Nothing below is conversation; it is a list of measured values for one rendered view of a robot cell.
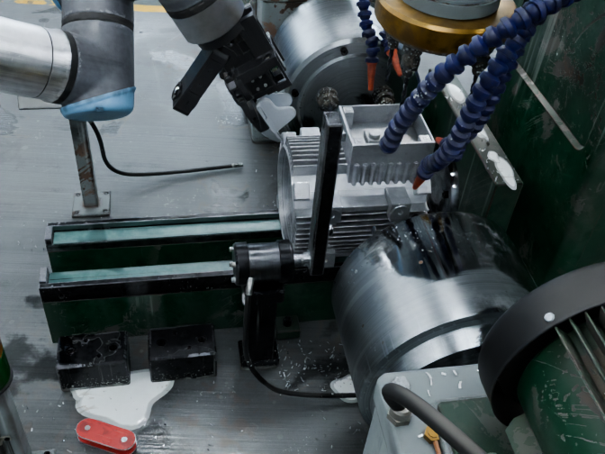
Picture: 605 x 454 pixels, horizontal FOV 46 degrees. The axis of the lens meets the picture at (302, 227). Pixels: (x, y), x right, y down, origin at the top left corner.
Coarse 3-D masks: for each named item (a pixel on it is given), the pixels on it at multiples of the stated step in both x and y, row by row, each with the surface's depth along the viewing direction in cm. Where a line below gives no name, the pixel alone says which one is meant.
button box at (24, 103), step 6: (18, 96) 115; (24, 96) 115; (18, 102) 115; (24, 102) 116; (30, 102) 116; (36, 102) 116; (42, 102) 116; (18, 108) 116; (24, 108) 116; (30, 108) 116; (36, 108) 116; (42, 108) 116; (48, 108) 116; (54, 108) 117
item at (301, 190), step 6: (282, 132) 108; (288, 132) 108; (294, 132) 108; (282, 138) 108; (282, 144) 108; (414, 180) 103; (426, 180) 102; (294, 186) 99; (300, 186) 99; (306, 186) 99; (420, 186) 102; (426, 186) 102; (294, 192) 99; (300, 192) 99; (306, 192) 99; (414, 192) 103; (420, 192) 102; (426, 192) 102; (276, 198) 118; (294, 198) 99; (300, 198) 99; (306, 198) 99; (276, 204) 118
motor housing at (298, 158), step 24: (288, 144) 104; (312, 144) 104; (288, 168) 114; (312, 168) 101; (288, 192) 116; (312, 192) 101; (360, 192) 102; (384, 192) 103; (408, 192) 104; (288, 216) 116; (360, 216) 102; (384, 216) 103; (336, 240) 104; (360, 240) 104
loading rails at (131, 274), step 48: (48, 240) 110; (96, 240) 112; (144, 240) 114; (192, 240) 115; (240, 240) 117; (48, 288) 103; (96, 288) 105; (144, 288) 107; (192, 288) 108; (288, 288) 112; (288, 336) 115
